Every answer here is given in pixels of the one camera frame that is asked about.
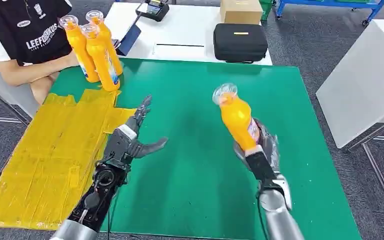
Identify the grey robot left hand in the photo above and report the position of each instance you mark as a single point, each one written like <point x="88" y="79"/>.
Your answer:
<point x="145" y="149"/>

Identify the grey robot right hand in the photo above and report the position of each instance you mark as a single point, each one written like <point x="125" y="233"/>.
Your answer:
<point x="271" y="145"/>

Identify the orange drink bottle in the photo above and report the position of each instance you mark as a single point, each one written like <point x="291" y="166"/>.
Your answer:
<point x="238" y="122"/>
<point x="81" y="49"/>
<point x="110" y="43"/>
<point x="102" y="63"/>

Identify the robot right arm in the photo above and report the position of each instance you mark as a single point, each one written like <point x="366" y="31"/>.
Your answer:
<point x="279" y="218"/>

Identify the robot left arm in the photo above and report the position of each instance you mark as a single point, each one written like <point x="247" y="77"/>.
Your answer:
<point x="96" y="202"/>

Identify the green table mat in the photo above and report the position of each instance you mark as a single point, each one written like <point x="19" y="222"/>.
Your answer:
<point x="192" y="132"/>

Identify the yellow sheet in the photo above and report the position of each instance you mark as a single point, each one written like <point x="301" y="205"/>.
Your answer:
<point x="46" y="159"/>

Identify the black zip case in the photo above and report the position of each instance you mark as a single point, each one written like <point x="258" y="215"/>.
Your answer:
<point x="240" y="42"/>

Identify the black tape strip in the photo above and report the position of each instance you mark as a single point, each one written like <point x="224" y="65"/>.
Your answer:
<point x="180" y="45"/>

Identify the blue tablet cover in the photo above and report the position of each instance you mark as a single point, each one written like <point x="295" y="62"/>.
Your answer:
<point x="129" y="40"/>

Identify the large white side table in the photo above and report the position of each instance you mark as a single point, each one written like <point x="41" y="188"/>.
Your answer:
<point x="367" y="82"/>

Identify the cardboard box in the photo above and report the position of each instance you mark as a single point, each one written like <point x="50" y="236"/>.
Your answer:
<point x="241" y="12"/>

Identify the green crate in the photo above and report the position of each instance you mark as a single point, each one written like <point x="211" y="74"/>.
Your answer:
<point x="267" y="7"/>

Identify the black handheld controller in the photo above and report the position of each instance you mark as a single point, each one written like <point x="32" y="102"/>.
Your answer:
<point x="154" y="10"/>

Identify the grey bench table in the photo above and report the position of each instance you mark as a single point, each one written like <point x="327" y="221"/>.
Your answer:
<point x="0" y="89"/>

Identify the person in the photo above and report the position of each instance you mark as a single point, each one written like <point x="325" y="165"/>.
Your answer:
<point x="23" y="36"/>

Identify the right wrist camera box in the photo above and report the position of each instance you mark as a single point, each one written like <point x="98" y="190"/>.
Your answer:
<point x="260" y="165"/>

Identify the blue cart frame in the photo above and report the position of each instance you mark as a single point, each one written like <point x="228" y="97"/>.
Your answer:
<point x="328" y="3"/>

